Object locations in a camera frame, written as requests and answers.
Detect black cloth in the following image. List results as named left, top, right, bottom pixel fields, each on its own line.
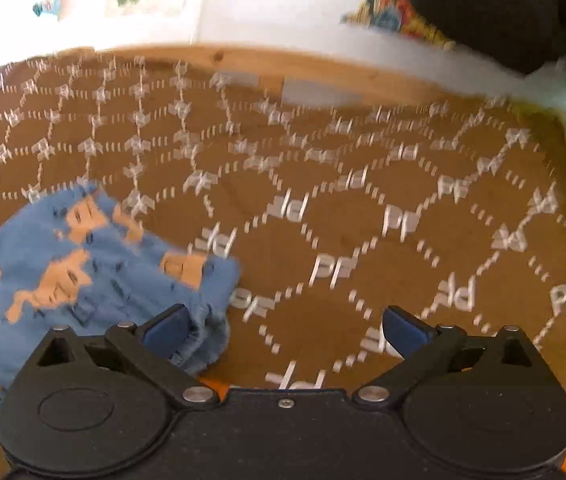
left=403, top=0, right=566, bottom=77

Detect blue patterned pants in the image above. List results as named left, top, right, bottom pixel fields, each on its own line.
left=0, top=182, right=243, bottom=392

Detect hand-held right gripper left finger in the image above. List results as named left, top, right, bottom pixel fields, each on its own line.
left=28, top=304, right=221, bottom=408

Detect colourful printed cloth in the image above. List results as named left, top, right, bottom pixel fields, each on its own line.
left=339, top=0, right=458, bottom=52

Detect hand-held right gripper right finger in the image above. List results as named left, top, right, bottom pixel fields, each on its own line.
left=353, top=305, right=548, bottom=408

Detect brown patterned blanket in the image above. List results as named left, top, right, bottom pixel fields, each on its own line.
left=0, top=49, right=566, bottom=441

